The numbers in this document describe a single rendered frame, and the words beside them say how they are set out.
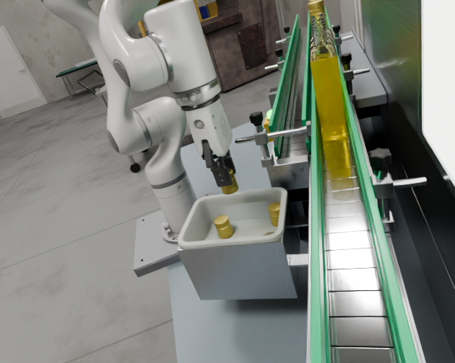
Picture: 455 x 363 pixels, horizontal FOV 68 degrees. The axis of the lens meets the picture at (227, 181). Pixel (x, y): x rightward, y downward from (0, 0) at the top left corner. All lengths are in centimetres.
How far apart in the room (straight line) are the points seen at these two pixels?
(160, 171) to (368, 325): 73
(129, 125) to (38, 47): 1037
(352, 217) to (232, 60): 502
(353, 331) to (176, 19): 49
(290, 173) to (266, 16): 506
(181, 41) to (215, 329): 63
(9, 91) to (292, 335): 1123
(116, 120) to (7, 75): 1065
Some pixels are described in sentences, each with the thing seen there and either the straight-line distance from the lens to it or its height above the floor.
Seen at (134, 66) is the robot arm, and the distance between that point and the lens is 56.
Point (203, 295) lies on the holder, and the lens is 80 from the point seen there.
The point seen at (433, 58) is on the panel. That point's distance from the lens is 49.
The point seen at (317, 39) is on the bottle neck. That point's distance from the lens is 79.
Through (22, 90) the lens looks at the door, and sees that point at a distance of 1156.
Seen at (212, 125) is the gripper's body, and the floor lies 123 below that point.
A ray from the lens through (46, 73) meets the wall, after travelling 1135.
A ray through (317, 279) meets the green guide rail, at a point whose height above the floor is 114.
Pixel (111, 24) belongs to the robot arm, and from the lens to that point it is 60.
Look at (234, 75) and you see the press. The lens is 555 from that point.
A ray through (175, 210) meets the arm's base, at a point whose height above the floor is 88.
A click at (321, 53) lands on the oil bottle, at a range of 78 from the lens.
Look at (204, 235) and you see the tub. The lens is 82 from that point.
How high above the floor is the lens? 142
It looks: 29 degrees down
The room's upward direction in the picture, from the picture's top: 19 degrees counter-clockwise
